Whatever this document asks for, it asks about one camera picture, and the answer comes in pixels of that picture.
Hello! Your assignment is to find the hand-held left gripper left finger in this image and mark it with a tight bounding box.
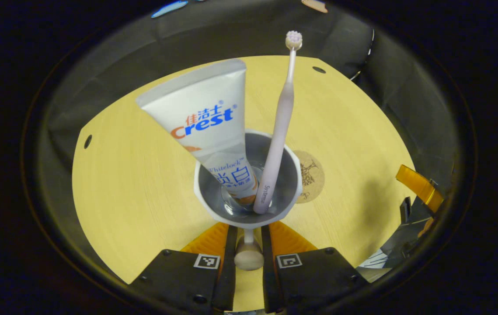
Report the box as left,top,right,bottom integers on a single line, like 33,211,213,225
129,222,238,312

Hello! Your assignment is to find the white toothpaste tube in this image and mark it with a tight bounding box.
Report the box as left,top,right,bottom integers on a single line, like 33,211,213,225
136,59,259,205

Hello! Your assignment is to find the thin white cable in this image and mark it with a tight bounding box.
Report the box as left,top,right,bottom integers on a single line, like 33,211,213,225
350,28,376,81

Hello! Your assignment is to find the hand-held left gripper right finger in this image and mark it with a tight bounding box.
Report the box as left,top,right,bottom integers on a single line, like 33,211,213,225
261,221,369,313

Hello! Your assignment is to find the white cup with wooden handle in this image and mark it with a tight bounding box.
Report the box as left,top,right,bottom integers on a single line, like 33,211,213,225
193,129,303,271

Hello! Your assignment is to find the pale pink toothbrush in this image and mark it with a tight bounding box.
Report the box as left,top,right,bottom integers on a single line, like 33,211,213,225
253,30,303,215

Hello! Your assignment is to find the round wooden coaster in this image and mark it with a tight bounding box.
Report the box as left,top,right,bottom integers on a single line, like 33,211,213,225
293,150,325,204

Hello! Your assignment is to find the light wooden desktop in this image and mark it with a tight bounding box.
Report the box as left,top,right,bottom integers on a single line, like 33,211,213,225
72,55,416,312

